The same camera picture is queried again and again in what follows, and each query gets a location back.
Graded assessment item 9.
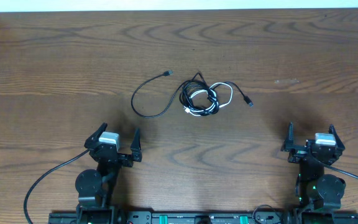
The black USB cable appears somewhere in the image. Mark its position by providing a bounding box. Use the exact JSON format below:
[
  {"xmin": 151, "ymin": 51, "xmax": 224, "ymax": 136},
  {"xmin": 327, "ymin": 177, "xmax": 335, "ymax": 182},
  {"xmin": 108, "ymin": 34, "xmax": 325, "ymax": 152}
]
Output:
[{"xmin": 131, "ymin": 70, "xmax": 254, "ymax": 119}]

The left camera cable black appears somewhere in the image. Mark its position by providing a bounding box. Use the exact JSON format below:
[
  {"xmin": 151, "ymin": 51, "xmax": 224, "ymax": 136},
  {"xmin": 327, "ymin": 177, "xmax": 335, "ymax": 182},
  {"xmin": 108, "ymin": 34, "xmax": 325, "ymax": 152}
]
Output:
[{"xmin": 23, "ymin": 149, "xmax": 90, "ymax": 224}]

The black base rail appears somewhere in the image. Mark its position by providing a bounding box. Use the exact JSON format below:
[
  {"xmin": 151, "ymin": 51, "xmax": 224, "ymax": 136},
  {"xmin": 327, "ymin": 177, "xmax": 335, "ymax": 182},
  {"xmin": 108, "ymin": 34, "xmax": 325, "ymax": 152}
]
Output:
[{"xmin": 48, "ymin": 210, "xmax": 358, "ymax": 224}]

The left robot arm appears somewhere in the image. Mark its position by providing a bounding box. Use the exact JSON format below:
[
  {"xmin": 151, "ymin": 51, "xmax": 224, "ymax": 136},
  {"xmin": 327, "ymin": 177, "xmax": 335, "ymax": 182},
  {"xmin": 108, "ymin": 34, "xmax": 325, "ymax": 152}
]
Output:
[{"xmin": 75, "ymin": 123, "xmax": 142, "ymax": 223}]

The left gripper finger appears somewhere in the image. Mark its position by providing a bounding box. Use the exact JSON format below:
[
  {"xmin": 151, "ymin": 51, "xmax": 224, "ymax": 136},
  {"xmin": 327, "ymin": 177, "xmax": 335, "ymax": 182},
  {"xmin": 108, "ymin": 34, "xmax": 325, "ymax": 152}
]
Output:
[
  {"xmin": 131, "ymin": 128, "xmax": 142, "ymax": 162},
  {"xmin": 84, "ymin": 123, "xmax": 108, "ymax": 149}
]

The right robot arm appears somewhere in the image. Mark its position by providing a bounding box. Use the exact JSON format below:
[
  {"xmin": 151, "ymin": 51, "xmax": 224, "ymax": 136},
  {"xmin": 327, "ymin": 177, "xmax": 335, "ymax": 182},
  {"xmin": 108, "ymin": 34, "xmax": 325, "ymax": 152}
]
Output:
[{"xmin": 281, "ymin": 123, "xmax": 346, "ymax": 223}]

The white USB cable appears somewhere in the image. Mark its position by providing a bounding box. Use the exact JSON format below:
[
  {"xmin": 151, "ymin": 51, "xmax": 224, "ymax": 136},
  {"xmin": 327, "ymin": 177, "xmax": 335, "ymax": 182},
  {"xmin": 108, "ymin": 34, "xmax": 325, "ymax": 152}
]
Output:
[{"xmin": 183, "ymin": 82, "xmax": 234, "ymax": 117}]

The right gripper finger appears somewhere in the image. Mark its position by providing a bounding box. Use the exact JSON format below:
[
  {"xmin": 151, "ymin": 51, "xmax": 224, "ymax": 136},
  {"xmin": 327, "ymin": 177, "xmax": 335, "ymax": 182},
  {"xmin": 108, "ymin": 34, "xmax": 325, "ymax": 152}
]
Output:
[
  {"xmin": 281, "ymin": 122, "xmax": 295, "ymax": 152},
  {"xmin": 328, "ymin": 124, "xmax": 345, "ymax": 156}
]

